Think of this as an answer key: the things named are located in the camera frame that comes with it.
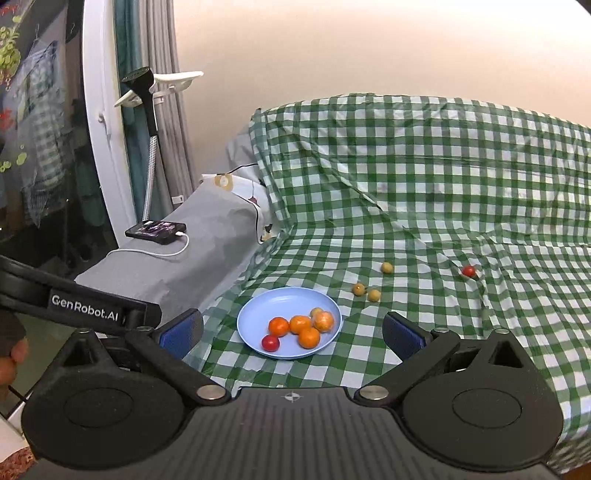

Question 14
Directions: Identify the teal curtain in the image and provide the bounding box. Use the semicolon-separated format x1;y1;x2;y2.
113;0;149;219

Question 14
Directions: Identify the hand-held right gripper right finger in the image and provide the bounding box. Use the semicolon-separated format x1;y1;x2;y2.
353;311;528;408

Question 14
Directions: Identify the black smartphone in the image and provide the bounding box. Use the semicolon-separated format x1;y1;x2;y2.
124;220;188;246

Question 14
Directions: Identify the person's left hand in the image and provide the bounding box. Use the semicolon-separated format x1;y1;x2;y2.
0;339;28;400

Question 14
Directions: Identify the light blue plate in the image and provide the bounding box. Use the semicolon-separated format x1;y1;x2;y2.
236;287;343;360

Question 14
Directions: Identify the white window frame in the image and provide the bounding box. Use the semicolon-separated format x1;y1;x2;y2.
81;0;140;239

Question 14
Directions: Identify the grey curtain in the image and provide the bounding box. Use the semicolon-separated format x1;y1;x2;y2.
144;0;198;219

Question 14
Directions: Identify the white charging cable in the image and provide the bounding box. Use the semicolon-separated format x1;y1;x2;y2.
106;231;190;260

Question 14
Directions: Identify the white printed pillow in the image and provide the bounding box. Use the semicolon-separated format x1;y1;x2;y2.
201;173;279;244

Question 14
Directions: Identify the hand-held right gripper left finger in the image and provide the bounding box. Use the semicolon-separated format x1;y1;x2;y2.
56;308;232;408

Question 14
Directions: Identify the patterned red cloth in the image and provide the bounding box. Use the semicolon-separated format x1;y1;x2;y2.
0;445;37;480

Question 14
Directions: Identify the green checked cloth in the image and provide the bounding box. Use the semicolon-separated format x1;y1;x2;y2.
182;95;591;476

